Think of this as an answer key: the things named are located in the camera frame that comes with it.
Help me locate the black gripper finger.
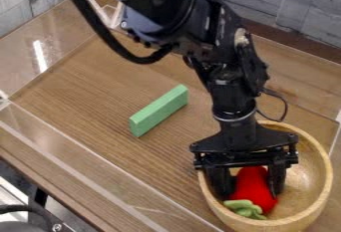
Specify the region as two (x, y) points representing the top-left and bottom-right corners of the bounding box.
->
(268, 164), (287, 197)
(206, 167), (233, 199)

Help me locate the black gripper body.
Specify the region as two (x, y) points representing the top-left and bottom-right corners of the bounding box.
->
(189, 117), (299, 169)

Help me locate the red plush strawberry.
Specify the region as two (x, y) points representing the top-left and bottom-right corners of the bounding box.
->
(222, 166), (277, 220)

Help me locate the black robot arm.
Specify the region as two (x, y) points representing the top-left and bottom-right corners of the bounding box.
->
(121, 0), (299, 198)

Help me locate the wooden bowl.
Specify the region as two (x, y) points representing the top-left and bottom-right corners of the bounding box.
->
(197, 120), (333, 232)

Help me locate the green rectangular block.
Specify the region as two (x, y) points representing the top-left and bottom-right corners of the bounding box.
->
(130, 85), (188, 137)

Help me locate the black table leg mount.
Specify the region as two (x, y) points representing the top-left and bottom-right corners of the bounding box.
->
(0, 186), (77, 232)

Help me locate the clear acrylic corner bracket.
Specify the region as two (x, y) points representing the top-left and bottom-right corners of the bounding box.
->
(87, 0), (125, 30)

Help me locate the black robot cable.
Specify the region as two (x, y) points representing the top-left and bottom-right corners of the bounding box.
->
(53, 0), (174, 65)

